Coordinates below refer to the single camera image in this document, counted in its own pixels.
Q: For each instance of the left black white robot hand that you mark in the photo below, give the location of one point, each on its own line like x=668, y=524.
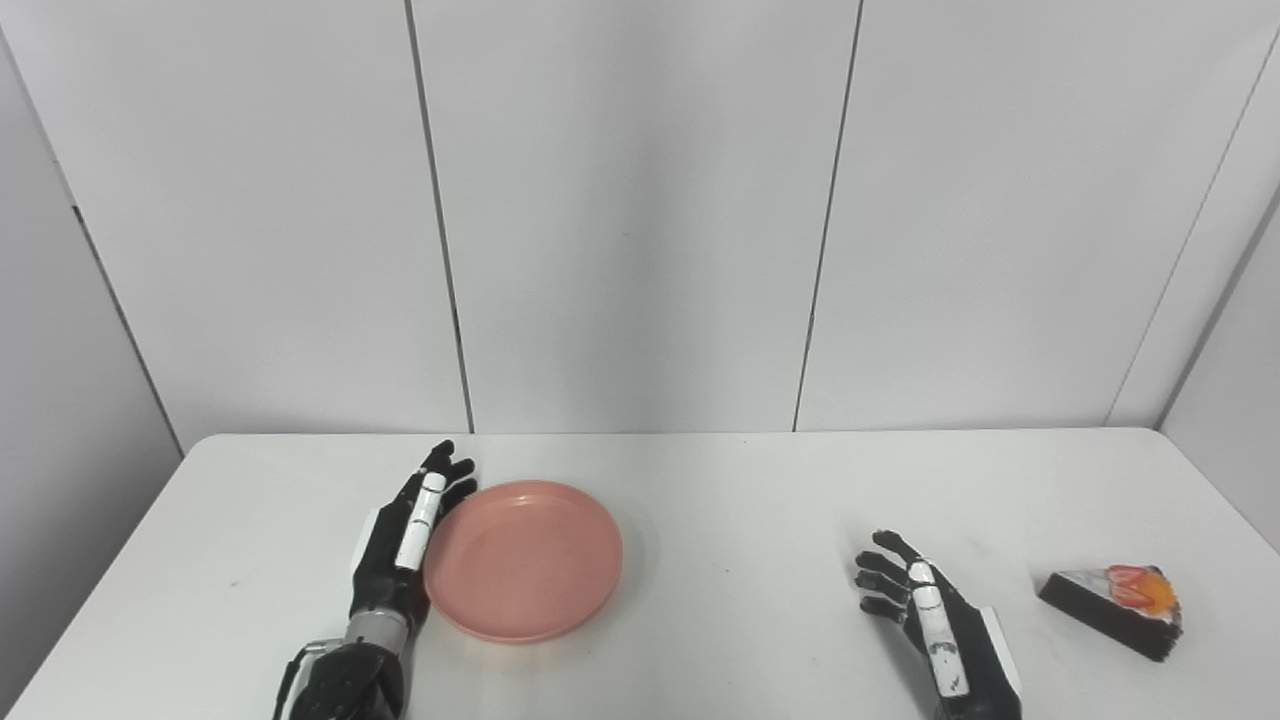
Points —
x=395, y=560

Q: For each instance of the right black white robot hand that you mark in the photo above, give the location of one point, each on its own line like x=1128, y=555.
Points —
x=945, y=630

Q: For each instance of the pink round plate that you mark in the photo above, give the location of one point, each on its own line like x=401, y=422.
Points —
x=525, y=560

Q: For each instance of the chocolate cake slice with fruit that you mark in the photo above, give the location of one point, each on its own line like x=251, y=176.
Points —
x=1115, y=605

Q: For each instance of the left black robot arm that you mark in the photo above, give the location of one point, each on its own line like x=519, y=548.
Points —
x=350, y=675

